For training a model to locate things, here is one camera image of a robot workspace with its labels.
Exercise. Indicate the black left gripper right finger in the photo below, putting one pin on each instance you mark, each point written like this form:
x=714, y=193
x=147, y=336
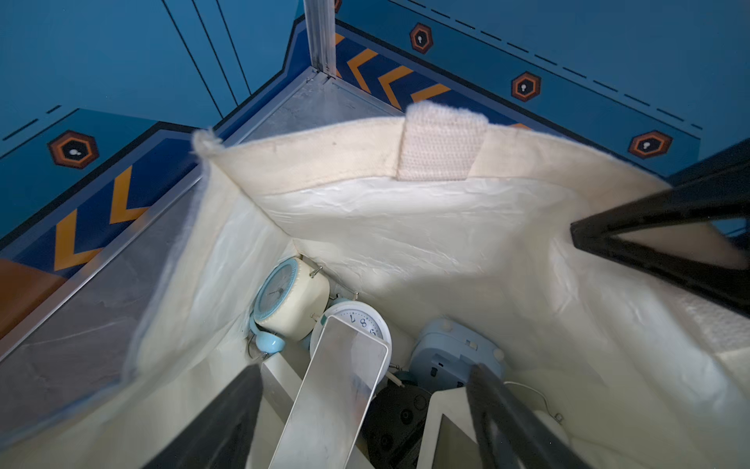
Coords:
x=508, y=434

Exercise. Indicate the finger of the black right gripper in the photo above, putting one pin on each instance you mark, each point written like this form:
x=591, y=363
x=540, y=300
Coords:
x=724, y=195

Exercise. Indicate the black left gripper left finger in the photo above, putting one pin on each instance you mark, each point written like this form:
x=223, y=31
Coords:
x=221, y=436

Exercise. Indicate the large white digital clock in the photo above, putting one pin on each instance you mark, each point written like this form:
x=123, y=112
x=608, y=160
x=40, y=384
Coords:
x=450, y=439

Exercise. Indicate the brown rectangular mirror clock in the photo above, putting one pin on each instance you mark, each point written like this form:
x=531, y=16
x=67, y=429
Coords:
x=335, y=394

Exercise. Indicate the light blue triangular clock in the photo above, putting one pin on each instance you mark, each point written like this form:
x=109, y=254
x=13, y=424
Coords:
x=445, y=353

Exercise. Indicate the black twin-bell alarm clock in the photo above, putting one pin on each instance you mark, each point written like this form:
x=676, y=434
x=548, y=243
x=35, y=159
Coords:
x=394, y=426

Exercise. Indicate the light blue round clock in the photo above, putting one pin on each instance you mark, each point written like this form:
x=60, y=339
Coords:
x=288, y=305

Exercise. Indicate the white round alarm clock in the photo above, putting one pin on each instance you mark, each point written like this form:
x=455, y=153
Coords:
x=363, y=319

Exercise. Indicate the cream canvas bag blue print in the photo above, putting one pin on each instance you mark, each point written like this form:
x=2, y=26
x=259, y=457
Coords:
x=436, y=214

